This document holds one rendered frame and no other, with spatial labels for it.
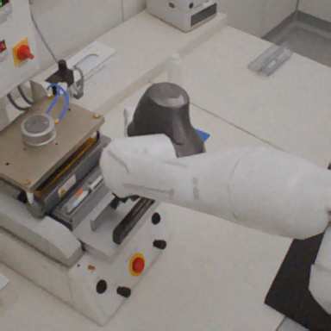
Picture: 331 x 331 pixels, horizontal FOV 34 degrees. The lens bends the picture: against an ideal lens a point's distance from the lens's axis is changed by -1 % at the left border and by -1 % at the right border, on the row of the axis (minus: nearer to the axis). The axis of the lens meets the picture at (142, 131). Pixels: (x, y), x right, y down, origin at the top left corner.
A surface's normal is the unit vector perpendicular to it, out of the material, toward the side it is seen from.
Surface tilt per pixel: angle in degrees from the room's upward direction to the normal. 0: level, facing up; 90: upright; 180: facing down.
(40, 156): 0
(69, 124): 0
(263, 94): 0
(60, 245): 40
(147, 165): 51
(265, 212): 74
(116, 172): 69
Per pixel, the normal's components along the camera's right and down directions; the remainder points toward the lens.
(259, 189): -0.79, -0.32
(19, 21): 0.83, 0.36
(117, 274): 0.75, 0.01
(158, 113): -0.41, 0.51
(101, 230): -0.03, -0.73
